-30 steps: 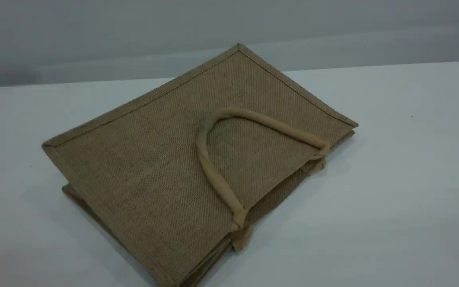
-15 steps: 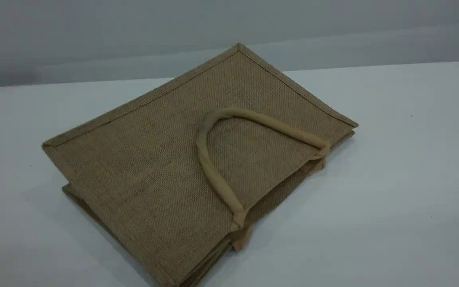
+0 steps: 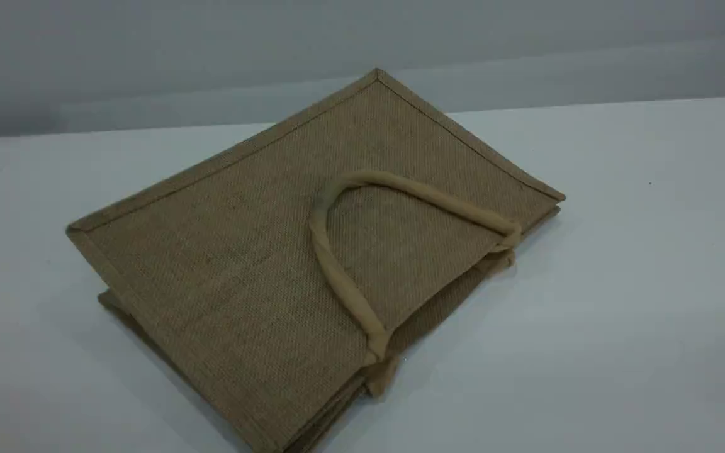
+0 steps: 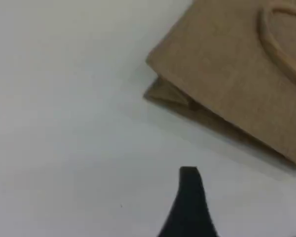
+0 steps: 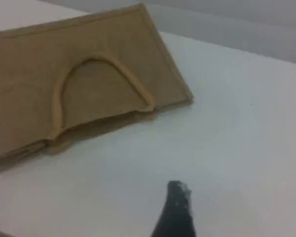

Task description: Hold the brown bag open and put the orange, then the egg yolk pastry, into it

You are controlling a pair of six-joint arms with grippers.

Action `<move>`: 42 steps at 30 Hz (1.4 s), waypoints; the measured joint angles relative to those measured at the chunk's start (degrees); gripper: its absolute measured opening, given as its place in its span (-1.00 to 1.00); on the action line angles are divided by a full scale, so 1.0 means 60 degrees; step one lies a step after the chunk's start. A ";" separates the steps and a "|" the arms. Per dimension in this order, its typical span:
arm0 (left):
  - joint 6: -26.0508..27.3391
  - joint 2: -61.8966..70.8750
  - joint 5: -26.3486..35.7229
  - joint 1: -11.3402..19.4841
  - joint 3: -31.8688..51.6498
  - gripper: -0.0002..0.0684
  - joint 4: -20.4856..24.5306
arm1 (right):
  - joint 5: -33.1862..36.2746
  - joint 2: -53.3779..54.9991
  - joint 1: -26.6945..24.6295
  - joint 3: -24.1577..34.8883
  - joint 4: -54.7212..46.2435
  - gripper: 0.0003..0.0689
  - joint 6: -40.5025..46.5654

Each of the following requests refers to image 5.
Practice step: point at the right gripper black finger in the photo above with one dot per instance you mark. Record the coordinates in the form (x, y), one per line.
(177, 214)

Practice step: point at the brown jute tote bag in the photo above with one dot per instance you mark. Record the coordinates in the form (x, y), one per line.
(101, 81)

